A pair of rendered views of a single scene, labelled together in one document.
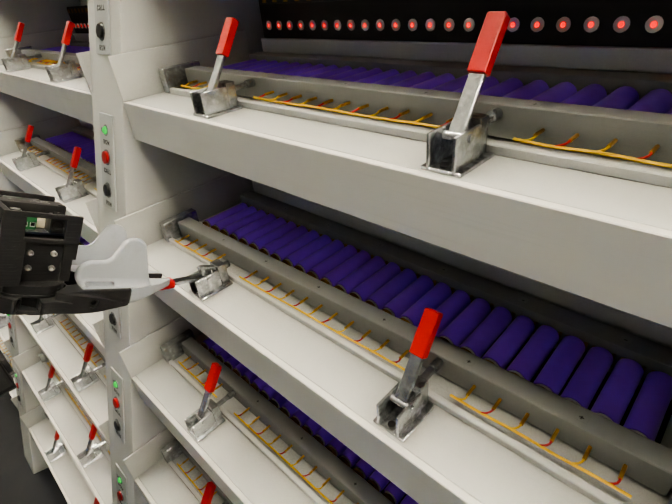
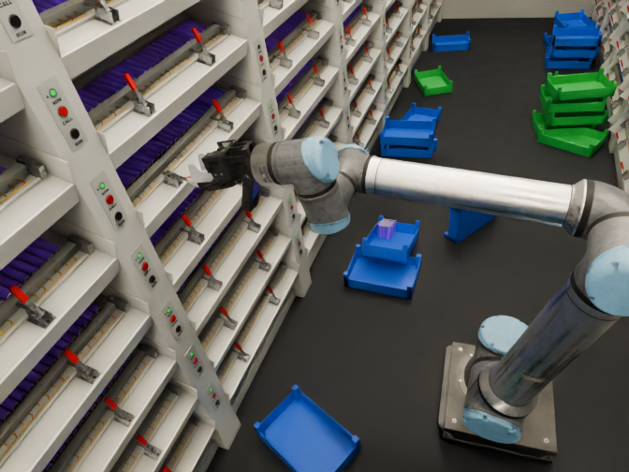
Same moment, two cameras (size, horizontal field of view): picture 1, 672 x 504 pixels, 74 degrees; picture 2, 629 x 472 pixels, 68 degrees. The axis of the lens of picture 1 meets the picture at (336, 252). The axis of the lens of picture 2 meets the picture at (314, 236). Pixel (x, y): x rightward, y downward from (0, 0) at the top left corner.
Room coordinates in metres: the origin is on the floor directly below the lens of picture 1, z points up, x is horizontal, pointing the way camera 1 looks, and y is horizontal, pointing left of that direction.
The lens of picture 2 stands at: (0.38, 1.16, 1.55)
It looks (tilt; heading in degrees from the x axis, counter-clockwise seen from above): 41 degrees down; 256
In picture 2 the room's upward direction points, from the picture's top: 10 degrees counter-clockwise
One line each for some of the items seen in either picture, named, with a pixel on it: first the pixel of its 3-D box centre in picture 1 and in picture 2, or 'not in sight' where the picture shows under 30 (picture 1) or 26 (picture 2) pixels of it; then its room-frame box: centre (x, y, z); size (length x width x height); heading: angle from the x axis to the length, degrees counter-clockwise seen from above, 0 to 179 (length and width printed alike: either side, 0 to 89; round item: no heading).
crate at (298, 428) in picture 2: not in sight; (306, 436); (0.34, 0.43, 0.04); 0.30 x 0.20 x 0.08; 116
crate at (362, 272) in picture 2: not in sight; (383, 270); (-0.22, -0.14, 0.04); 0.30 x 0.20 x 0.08; 139
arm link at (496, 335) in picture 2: not in sight; (502, 350); (-0.28, 0.55, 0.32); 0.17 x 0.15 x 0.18; 47
